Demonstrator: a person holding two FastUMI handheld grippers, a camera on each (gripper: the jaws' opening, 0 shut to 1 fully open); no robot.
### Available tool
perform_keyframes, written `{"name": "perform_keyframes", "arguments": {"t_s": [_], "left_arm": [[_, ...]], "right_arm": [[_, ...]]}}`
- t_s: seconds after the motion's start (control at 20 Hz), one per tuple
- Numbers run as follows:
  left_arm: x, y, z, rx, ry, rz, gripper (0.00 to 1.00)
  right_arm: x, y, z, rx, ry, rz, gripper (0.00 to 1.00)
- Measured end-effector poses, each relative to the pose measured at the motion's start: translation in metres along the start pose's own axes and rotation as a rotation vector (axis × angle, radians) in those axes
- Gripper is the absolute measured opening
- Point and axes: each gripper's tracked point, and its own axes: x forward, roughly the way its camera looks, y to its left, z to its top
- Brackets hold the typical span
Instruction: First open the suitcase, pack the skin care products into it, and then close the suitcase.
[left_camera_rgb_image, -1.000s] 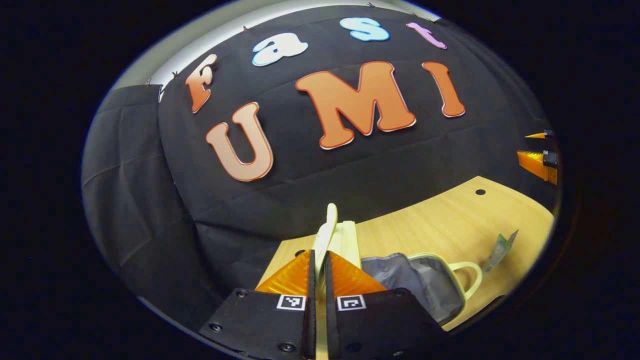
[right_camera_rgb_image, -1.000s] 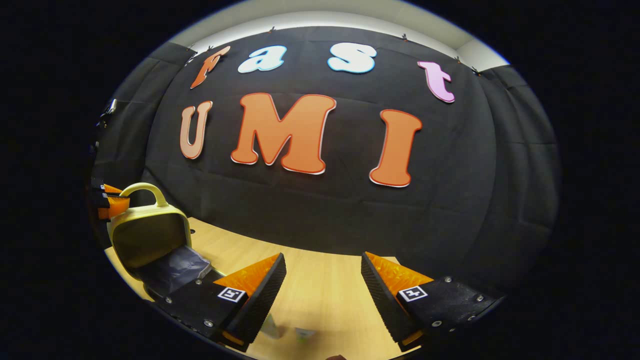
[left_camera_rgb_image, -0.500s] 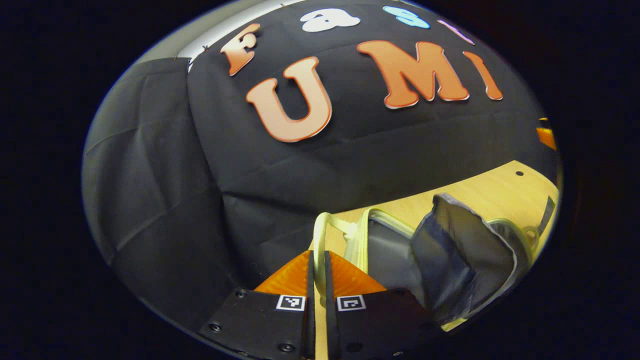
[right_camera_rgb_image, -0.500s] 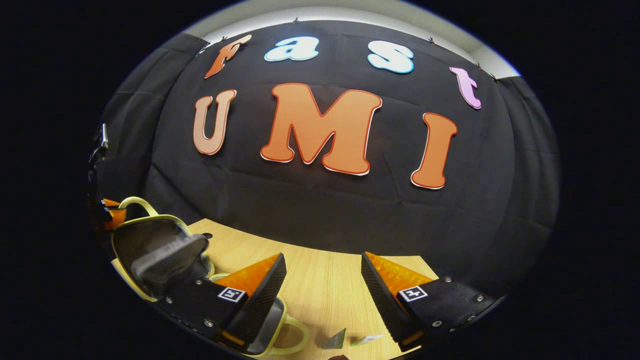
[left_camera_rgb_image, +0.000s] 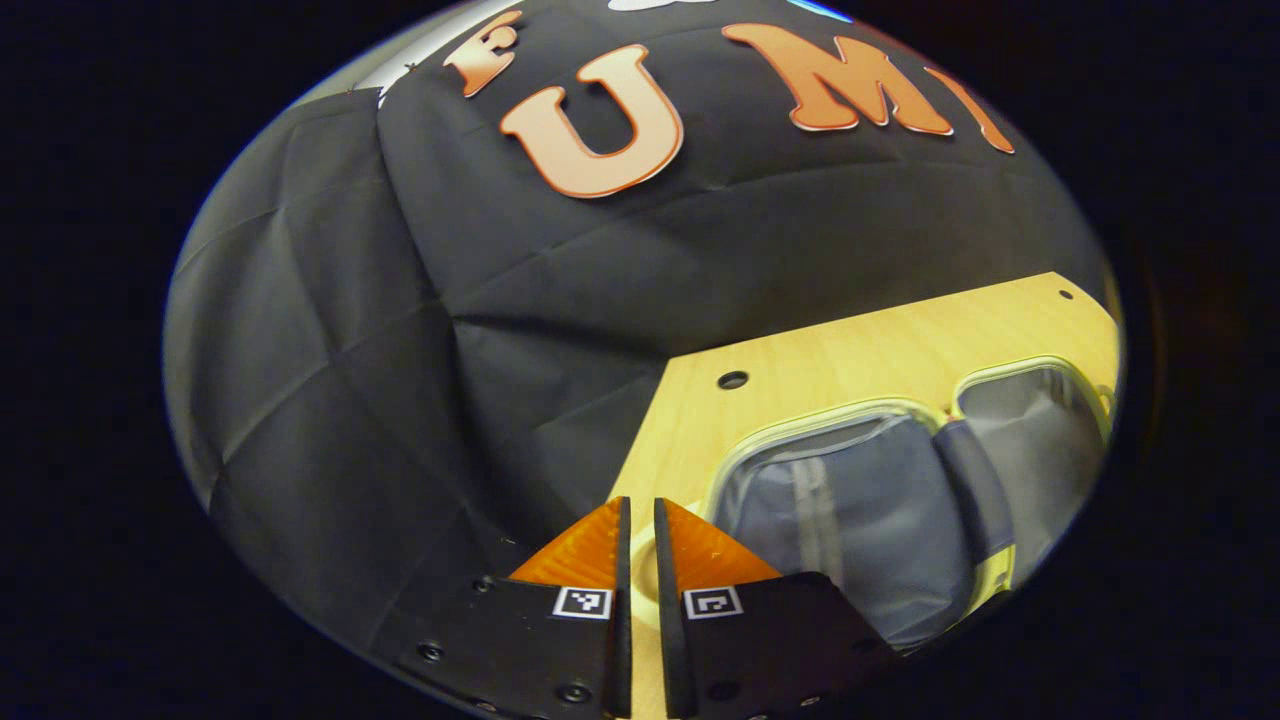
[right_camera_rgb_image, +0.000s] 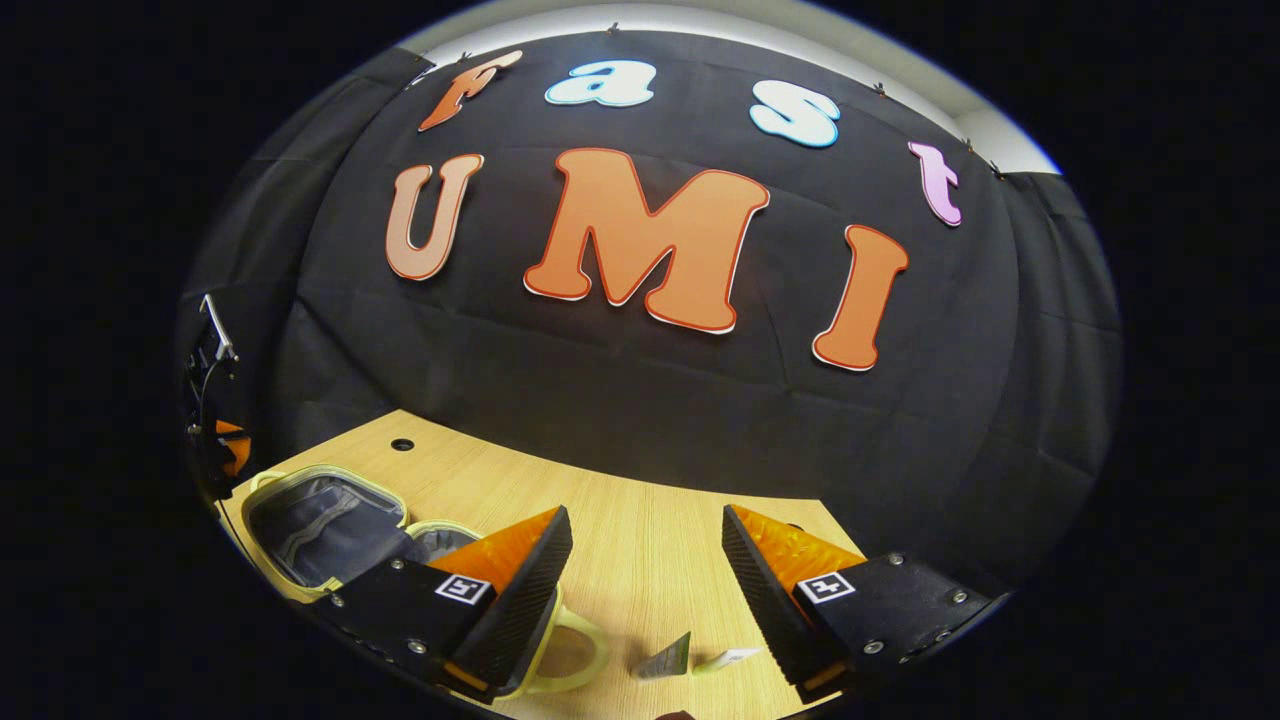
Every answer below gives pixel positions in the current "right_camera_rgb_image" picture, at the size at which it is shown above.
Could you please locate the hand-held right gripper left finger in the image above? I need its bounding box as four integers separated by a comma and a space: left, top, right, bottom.
320, 505, 576, 706

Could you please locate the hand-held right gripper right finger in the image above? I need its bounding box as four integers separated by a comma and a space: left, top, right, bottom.
720, 503, 1011, 706

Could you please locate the small white tube green cap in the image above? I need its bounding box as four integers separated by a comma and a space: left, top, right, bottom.
692, 646, 766, 674

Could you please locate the green printed white tube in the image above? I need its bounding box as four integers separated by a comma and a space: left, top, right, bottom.
632, 630, 693, 681

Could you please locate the pale green small suitcase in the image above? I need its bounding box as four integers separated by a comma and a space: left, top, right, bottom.
240, 463, 611, 699

